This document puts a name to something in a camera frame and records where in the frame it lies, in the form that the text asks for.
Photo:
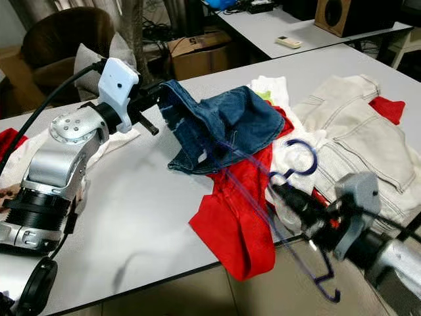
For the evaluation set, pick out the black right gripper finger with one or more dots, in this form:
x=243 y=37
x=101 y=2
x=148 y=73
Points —
x=293 y=197
x=295 y=212

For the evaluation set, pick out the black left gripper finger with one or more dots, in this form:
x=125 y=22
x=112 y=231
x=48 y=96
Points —
x=156 y=85
x=156 y=104

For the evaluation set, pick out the white lace top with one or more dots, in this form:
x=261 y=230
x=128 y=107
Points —
x=277 y=155

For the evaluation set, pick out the blue plastic hanger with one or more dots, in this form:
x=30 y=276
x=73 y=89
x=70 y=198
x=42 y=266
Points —
x=315 y=158

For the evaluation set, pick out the blue denim shorts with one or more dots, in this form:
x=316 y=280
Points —
x=237 y=122

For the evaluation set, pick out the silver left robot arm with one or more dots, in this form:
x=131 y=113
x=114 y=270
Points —
x=69 y=164

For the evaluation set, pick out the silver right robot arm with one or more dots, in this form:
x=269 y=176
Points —
x=398 y=263

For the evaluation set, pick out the brown cardboard box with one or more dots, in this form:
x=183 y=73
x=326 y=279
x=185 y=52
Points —
x=197 y=62

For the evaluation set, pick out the grey pillow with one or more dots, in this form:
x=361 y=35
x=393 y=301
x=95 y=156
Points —
x=92 y=76
x=120 y=47

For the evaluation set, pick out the red garment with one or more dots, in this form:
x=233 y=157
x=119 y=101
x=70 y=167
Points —
x=237 y=227

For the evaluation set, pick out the grey curtain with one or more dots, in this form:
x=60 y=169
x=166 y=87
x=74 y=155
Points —
x=39 y=13
x=138 y=26

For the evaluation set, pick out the red cloth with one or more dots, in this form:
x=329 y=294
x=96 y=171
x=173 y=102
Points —
x=387 y=108
x=8 y=145

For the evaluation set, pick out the off-white denim garment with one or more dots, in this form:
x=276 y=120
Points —
x=348 y=118

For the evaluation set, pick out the blue bag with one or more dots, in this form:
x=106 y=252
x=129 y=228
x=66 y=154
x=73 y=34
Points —
x=216 y=4

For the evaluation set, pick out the brown armchair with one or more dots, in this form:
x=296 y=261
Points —
x=59 y=39

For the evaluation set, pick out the white remote control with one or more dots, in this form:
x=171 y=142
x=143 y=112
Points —
x=289 y=42

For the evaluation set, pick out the white desk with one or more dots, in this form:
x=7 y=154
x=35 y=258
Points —
x=316 y=41

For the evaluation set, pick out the wooden speaker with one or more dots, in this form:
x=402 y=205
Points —
x=345 y=16

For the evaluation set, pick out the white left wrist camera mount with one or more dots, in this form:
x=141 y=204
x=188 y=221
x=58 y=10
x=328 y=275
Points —
x=118 y=85

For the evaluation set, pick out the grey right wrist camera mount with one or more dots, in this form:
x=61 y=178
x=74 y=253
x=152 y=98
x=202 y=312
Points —
x=358 y=204

